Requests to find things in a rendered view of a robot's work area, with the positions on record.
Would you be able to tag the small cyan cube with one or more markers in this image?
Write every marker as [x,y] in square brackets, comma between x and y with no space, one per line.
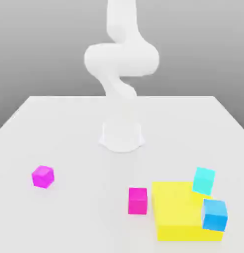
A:
[204,180]

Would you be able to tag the large yellow box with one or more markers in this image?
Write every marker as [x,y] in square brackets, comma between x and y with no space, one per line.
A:
[177,209]

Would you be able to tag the small blue cube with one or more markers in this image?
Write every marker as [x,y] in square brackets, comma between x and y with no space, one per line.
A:
[214,215]

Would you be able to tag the small pink cube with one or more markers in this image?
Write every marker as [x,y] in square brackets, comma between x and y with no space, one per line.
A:
[137,201]

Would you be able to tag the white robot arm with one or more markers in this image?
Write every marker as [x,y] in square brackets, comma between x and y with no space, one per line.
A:
[121,59]

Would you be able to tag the small magenta cube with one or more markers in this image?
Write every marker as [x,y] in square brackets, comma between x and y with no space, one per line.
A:
[43,177]

